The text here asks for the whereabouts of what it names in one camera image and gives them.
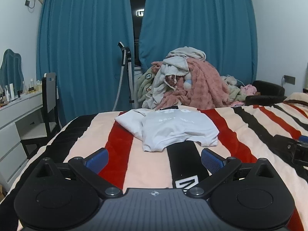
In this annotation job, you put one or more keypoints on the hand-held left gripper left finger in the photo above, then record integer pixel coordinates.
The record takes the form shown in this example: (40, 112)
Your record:
(97, 160)

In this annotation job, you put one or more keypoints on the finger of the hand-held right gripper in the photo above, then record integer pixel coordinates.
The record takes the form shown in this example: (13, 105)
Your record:
(303, 140)

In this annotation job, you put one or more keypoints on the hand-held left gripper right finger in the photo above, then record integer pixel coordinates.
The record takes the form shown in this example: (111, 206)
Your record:
(210, 160)

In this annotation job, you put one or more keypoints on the white t-shirt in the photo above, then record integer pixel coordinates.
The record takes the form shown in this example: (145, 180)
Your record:
(178, 127)

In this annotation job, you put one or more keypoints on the striped fleece blanket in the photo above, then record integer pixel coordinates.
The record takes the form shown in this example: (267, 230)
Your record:
(144, 163)

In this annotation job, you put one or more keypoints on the black armchair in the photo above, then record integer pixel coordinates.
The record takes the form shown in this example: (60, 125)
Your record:
(267, 92)

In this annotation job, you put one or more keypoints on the small pink garment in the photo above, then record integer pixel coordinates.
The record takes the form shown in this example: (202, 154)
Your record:
(249, 89)

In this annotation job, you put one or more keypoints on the cream green garment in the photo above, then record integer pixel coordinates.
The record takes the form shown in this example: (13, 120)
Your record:
(231, 89)

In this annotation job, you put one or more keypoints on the pink fluffy blanket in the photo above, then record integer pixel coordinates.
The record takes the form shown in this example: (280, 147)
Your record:
(202, 84)

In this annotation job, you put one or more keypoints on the black chair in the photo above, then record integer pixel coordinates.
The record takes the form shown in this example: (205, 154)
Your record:
(49, 96)

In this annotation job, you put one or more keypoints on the blue white plush toy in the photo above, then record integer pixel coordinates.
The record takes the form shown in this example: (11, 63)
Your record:
(188, 81)

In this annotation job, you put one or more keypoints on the silver tripod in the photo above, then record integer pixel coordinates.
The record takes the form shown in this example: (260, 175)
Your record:
(126, 77)

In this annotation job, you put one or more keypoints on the green printed blanket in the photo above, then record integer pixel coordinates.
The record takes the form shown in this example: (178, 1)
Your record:
(144, 84)

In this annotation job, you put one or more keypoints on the white dresser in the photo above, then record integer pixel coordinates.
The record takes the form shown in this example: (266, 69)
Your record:
(14, 125)

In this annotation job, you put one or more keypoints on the grey hoodie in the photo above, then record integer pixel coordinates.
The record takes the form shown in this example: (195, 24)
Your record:
(163, 77)

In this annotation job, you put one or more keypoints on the group of cosmetic bottles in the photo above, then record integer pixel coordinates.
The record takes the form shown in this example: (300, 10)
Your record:
(14, 91)

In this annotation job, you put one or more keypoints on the blue curtain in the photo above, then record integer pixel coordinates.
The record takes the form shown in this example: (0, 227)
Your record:
(192, 16)
(84, 53)

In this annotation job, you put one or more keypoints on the beige garment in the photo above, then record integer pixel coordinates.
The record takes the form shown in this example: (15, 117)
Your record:
(185, 53)

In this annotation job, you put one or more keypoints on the wavy blue-framed mirror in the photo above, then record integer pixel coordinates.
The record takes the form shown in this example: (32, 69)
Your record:
(10, 67)

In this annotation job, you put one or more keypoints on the dark window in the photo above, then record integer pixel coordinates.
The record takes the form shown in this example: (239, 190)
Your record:
(137, 28)

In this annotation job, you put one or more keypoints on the wide black wall outlet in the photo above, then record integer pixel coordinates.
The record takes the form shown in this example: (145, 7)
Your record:
(288, 80)

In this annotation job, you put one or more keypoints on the small black wall socket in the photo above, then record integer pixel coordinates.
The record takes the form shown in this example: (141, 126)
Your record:
(27, 3)

